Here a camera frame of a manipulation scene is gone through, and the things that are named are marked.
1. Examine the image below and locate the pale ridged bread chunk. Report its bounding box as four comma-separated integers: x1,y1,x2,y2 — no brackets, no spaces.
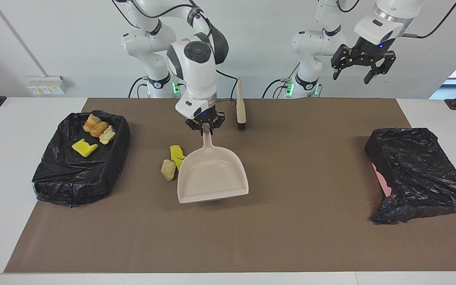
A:
161,159,177,181

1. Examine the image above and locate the black base cable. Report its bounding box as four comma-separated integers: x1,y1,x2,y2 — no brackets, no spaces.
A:
262,61,304,99
128,77,149,98

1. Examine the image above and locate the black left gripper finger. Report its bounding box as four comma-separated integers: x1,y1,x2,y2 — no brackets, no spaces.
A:
330,44,351,81
364,51,397,85

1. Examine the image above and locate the black bin bag over pink bin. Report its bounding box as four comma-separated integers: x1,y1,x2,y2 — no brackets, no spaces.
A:
364,127,456,225

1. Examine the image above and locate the orange striped bread piece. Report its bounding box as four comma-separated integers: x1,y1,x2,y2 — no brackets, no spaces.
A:
84,114,102,132

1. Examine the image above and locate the brown bread bun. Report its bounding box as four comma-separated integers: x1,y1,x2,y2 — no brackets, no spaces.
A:
90,121,110,138

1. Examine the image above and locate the grey wall conduit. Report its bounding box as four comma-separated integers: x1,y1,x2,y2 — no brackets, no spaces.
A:
0,0,49,78

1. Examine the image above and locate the brown table mat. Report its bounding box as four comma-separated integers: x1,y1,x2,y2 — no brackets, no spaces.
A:
4,98,456,274

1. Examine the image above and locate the white wall power socket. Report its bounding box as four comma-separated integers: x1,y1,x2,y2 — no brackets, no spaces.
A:
27,75,70,95

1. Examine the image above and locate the beige plastic dustpan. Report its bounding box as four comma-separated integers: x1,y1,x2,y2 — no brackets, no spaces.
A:
177,123,249,204

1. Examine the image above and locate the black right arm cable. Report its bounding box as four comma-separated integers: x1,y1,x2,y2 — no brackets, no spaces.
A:
111,0,239,106

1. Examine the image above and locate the pink bin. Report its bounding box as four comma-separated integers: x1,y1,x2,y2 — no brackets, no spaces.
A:
372,163,393,198

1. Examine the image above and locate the black plastic bin bag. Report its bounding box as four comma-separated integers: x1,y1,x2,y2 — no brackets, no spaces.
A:
32,110,131,208

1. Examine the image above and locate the black left base cable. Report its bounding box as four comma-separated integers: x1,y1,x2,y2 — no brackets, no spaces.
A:
262,61,304,99

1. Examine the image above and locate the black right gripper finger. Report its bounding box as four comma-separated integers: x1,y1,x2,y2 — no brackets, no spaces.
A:
208,113,226,135
185,120,205,135

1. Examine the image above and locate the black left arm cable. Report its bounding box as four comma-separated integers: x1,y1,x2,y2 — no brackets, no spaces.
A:
401,0,456,39

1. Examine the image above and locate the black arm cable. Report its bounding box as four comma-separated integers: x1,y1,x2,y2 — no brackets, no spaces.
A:
401,0,456,39
111,0,239,106

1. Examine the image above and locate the notched yellow sponge piece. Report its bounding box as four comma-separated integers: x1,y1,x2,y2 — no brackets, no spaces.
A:
72,139,99,158

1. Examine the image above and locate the beige brush with black bristles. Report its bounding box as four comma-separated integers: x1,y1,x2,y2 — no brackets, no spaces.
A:
236,76,247,131

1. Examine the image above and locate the black right base cable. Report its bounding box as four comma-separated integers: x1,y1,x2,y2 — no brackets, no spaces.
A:
128,77,149,98

